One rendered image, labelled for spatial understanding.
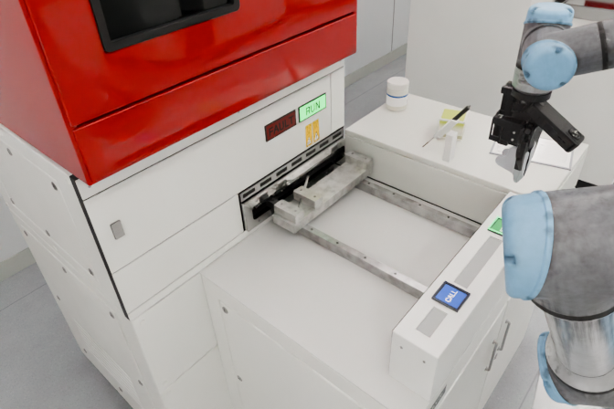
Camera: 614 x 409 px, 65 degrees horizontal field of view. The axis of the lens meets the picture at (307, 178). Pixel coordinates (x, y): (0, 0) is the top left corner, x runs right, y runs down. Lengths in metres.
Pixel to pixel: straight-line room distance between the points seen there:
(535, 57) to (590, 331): 0.40
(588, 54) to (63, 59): 0.80
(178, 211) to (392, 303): 0.54
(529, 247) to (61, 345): 2.11
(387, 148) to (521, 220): 0.95
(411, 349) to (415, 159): 0.64
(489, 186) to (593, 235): 0.83
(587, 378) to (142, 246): 0.87
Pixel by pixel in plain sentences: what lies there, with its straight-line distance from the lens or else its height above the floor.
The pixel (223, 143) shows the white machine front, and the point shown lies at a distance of 1.15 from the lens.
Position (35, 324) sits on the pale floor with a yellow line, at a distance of 2.55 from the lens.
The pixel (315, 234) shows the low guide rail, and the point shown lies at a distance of 1.29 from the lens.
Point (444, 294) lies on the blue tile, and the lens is 1.01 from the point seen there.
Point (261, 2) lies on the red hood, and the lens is 1.07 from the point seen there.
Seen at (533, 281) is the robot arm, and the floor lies 1.33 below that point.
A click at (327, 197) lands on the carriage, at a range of 1.36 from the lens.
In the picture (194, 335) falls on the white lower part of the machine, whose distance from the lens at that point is 1.40.
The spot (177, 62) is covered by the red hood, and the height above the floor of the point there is 1.38.
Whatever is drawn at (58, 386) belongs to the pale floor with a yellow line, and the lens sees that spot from 2.27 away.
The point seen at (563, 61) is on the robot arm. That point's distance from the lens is 0.84.
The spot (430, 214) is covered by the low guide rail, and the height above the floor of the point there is 0.84.
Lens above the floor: 1.71
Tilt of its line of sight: 35 degrees down
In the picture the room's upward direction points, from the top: 3 degrees counter-clockwise
